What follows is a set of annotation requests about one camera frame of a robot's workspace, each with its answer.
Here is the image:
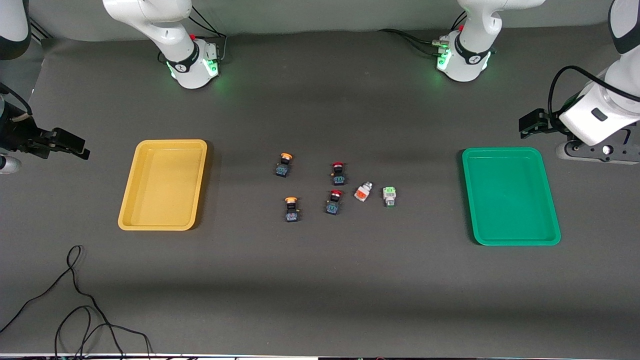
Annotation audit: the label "yellow plastic tray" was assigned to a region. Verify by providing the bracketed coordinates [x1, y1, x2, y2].
[117, 139, 208, 232]

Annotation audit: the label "black left arm base cables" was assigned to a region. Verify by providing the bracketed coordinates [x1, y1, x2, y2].
[377, 10, 468, 57]

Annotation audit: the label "loose black cable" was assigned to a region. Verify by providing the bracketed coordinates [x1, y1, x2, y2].
[0, 245, 153, 360]

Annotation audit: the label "white button orange contact block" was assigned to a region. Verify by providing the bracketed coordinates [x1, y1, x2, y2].
[353, 181, 374, 203]

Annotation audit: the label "green plastic tray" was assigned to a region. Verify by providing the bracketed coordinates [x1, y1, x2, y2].
[461, 147, 562, 247]

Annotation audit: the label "dark grey table mat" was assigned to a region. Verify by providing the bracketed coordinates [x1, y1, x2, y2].
[0, 22, 640, 359]

